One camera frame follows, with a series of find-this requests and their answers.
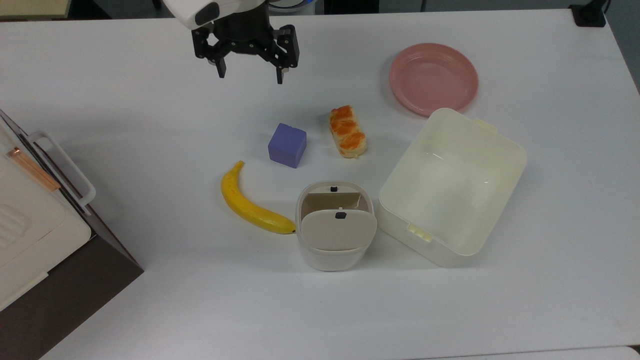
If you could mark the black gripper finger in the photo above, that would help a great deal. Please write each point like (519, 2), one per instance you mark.
(287, 50)
(205, 45)

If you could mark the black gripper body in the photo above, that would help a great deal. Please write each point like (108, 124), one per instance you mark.
(245, 30)

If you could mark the beige trash can lid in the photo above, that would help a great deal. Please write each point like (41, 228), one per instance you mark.
(337, 231)

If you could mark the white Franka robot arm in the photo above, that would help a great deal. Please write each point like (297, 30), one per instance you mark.
(182, 10)

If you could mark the small cream trash can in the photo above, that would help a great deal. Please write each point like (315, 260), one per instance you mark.
(331, 260)

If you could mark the purple foam cube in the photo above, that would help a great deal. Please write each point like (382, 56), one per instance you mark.
(287, 146)

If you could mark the toy bread with orange glaze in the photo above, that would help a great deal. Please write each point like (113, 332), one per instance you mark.
(347, 131)

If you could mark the pink plastic plate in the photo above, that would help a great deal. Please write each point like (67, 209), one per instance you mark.
(433, 79)

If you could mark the yellow toy banana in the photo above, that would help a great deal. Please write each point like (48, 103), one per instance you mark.
(245, 204)

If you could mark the cream plastic open container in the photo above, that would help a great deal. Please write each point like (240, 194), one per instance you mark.
(450, 190)

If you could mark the dark brown wooden crate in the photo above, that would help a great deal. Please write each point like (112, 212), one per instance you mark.
(75, 290)

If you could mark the black clamp base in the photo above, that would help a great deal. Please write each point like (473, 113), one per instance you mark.
(589, 14)

